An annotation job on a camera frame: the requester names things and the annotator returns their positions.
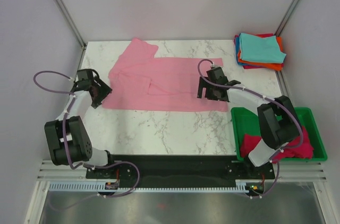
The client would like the pink t shirt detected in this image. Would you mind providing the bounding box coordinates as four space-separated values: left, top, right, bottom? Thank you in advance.
103 38 227 112

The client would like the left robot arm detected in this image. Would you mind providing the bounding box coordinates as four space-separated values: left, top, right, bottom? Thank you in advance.
44 68 117 178

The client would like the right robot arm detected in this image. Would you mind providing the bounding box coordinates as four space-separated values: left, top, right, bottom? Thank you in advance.
197 66 303 178

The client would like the folded orange t shirt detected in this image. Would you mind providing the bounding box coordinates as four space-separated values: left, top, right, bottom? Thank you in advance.
239 34 284 71

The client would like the folded blue t shirt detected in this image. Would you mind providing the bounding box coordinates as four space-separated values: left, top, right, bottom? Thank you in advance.
234 35 239 63

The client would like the folded teal t shirt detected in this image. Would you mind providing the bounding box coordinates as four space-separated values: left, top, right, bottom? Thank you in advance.
239 33 286 64

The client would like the green plastic bin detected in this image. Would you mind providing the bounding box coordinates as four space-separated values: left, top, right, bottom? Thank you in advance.
231 107 328 162

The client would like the crimson t shirt in bin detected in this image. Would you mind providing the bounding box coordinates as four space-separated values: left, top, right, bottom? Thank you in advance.
240 126 314 162

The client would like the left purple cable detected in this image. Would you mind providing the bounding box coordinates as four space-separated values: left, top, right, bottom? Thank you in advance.
33 71 80 169

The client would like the purple cable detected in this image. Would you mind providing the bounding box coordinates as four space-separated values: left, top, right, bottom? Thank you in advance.
198 59 305 156
33 71 80 169

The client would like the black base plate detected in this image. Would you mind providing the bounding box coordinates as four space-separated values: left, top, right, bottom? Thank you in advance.
86 155 275 188

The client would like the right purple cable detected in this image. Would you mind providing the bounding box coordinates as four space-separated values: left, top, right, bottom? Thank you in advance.
198 59 305 156

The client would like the white slotted cable duct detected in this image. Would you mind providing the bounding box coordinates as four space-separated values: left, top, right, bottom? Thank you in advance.
48 180 250 193

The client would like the left aluminium frame post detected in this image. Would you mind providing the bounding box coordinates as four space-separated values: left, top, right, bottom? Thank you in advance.
54 0 87 50

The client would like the aluminium frame post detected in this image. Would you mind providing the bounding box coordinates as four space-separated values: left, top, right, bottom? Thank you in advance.
275 0 301 36
54 0 87 50

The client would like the right aluminium frame post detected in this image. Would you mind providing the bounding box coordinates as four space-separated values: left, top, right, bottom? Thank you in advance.
275 0 301 36

